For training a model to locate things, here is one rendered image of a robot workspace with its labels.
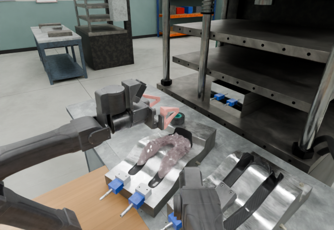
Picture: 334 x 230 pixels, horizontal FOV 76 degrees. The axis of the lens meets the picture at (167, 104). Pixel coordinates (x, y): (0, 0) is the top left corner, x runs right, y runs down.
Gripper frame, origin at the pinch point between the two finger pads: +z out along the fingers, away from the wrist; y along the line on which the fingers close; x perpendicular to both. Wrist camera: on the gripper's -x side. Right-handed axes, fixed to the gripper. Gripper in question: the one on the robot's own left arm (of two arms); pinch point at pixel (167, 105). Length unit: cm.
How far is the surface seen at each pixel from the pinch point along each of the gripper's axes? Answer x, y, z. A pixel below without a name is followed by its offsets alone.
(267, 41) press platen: -11, 10, 74
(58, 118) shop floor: 120, 237, 1
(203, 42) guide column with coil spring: -4, 51, 70
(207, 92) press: 39, 58, 88
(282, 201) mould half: 27.2, -33.9, 21.1
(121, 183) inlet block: 33.2, 9.0, -14.5
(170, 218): 29.8, -15.4, -10.2
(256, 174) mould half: 26.2, -22.8, 23.8
